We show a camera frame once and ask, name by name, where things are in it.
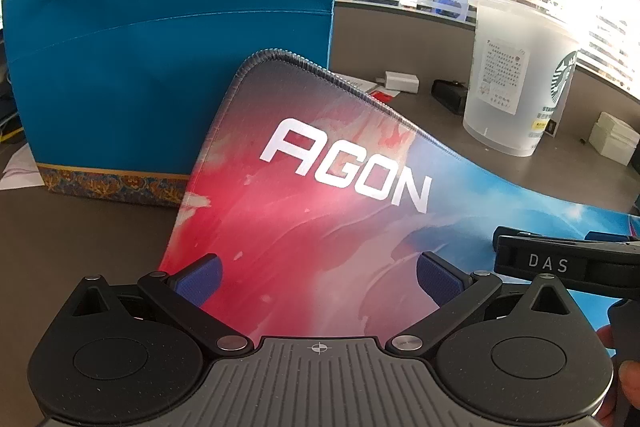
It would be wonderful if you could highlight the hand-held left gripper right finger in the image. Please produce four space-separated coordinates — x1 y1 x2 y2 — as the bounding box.
387 252 573 358

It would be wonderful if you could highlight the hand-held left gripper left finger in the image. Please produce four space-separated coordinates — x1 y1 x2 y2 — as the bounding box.
67 253 253 355

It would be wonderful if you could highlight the stack of white boxes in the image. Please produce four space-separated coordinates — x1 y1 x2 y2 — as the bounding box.
588 111 640 166

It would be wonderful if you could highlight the white charger adapter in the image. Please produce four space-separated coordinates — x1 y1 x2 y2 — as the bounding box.
376 71 420 94

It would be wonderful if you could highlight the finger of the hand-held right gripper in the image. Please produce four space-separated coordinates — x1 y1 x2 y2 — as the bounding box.
584 229 633 246

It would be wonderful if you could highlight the frosted plastic cup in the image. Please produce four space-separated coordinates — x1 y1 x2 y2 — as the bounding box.
462 0 581 156

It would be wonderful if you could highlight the printed desk mat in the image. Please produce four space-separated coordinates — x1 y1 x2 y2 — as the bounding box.
159 48 640 350

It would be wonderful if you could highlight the small black box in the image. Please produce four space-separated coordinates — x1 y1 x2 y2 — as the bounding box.
431 79 468 116

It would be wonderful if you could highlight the person's right hand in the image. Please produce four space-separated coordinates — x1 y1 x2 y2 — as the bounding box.
596 323 640 427

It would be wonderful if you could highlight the blue paper gift bag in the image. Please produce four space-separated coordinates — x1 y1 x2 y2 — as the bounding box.
1 0 341 210

